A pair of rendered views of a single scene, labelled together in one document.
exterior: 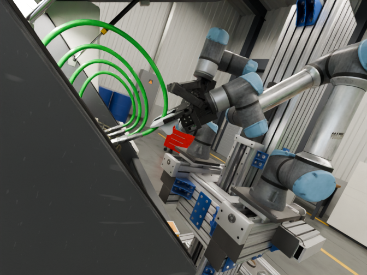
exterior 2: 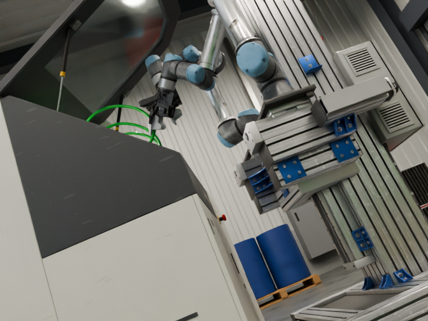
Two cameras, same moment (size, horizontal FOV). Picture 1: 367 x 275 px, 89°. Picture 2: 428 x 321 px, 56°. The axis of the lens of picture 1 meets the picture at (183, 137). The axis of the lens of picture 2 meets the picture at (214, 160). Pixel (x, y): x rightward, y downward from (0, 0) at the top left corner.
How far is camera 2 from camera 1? 1.42 m
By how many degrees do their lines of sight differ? 38
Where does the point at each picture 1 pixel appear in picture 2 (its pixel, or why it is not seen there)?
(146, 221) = (125, 139)
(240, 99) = (170, 72)
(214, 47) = (151, 67)
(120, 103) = (275, 244)
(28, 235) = (86, 164)
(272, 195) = (267, 94)
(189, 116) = (159, 107)
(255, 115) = (183, 69)
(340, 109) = (221, 13)
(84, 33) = not seen: hidden behind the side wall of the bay
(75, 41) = not seen: hidden behind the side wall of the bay
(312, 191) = (248, 62)
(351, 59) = not seen: outside the picture
